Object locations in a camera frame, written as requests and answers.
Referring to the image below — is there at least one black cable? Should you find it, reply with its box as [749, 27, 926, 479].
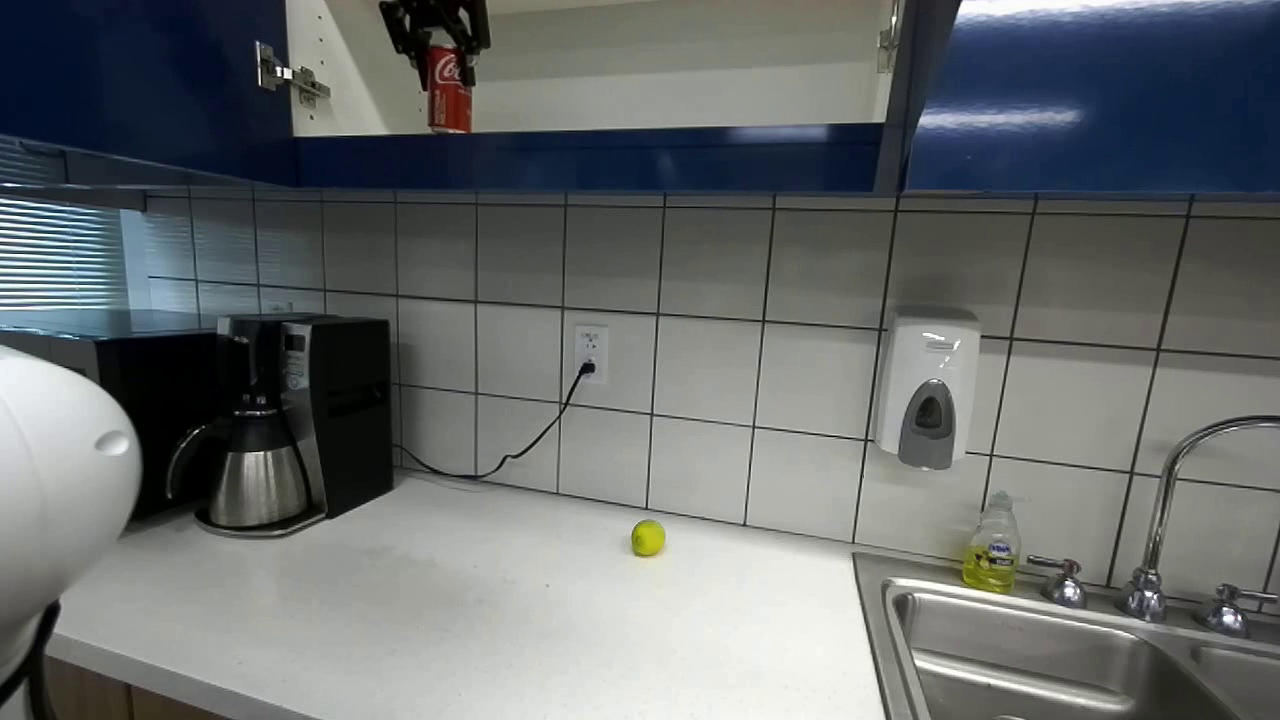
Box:
[394, 361, 599, 482]

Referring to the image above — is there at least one white wall soap dispenser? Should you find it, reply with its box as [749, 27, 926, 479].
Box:
[874, 307, 983, 472]

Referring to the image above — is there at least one white wall socket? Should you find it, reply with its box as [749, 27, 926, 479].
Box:
[573, 323, 610, 385]

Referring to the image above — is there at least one steel coffee carafe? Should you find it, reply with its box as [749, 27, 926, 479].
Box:
[165, 394, 312, 531]

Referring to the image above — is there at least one yellow dish soap bottle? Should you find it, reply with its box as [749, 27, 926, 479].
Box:
[961, 490, 1023, 596]

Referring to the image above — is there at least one red soda can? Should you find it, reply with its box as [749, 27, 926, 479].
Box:
[427, 44, 474, 135]

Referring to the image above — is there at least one steel sink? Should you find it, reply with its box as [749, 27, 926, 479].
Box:
[852, 551, 1280, 720]

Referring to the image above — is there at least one steel tap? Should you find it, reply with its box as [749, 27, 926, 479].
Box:
[1114, 414, 1280, 624]

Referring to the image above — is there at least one steel tap lever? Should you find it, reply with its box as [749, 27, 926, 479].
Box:
[1194, 582, 1280, 640]
[1026, 554, 1089, 610]

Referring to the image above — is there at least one black microwave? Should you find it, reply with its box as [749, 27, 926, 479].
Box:
[0, 309, 223, 523]

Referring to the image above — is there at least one blue cabinet door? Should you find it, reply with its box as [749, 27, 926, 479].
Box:
[873, 0, 1280, 195]
[0, 0, 298, 188]

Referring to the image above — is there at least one blue upper cabinet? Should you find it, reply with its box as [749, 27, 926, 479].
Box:
[0, 0, 1280, 197]

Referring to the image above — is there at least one black coffee maker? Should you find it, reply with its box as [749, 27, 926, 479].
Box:
[165, 313, 395, 539]

